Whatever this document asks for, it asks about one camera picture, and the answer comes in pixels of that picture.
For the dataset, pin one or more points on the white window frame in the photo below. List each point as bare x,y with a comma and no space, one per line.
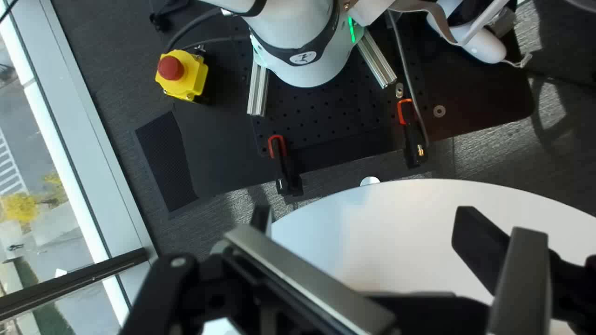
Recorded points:
80,156

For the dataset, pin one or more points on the yellow emergency stop button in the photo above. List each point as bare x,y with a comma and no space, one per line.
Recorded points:
186,81

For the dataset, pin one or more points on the black flat pad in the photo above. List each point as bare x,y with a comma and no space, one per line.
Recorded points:
168,161

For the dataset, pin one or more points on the black window railing bar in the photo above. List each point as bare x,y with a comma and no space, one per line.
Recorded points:
75,282

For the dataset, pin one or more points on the aluminium profile bar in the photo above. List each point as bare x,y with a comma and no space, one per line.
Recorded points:
257,94
378,63

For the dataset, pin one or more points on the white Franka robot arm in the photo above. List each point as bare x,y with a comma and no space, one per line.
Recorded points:
298,31

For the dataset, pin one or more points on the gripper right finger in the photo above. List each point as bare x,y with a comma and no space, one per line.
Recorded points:
518,280

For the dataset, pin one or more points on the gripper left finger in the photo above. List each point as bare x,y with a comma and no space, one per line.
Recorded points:
309,280

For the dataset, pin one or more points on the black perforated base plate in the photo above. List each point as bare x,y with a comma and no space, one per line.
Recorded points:
335,119

